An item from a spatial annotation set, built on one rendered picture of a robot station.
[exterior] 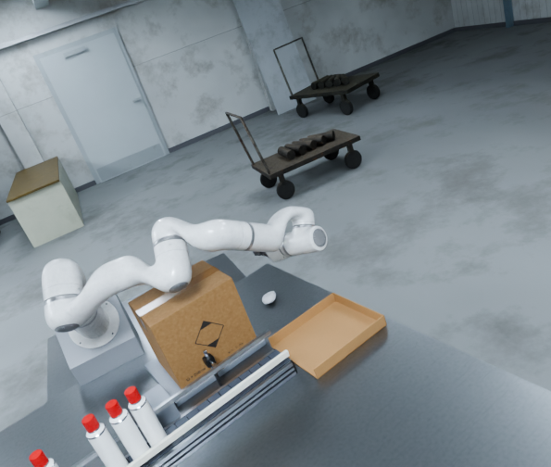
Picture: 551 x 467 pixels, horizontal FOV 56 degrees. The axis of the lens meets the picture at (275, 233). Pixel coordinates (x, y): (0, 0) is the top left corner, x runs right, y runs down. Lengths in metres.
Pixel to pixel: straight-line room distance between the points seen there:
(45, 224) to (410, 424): 6.25
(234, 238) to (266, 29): 8.02
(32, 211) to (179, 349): 5.62
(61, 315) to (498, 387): 1.24
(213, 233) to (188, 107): 7.94
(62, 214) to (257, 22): 4.58
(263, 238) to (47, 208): 5.75
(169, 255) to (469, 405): 0.90
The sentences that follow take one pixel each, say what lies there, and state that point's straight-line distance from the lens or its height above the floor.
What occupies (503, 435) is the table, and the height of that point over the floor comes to 0.83.
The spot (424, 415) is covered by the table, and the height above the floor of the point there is 0.83.
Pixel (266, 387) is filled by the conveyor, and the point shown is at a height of 0.86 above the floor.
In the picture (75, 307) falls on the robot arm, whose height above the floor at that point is 1.25.
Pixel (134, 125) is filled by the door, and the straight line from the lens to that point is 9.15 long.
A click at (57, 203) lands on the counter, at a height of 0.41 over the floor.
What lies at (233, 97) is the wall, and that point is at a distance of 9.56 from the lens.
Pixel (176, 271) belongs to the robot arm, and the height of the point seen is 1.27.
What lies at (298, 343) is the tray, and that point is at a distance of 1.77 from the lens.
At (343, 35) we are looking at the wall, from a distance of 10.45.
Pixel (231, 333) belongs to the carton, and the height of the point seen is 0.94.
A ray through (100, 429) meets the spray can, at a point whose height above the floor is 1.05.
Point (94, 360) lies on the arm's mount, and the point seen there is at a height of 0.90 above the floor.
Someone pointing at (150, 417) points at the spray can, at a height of 0.99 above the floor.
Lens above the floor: 1.87
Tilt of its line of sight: 24 degrees down
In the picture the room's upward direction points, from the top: 20 degrees counter-clockwise
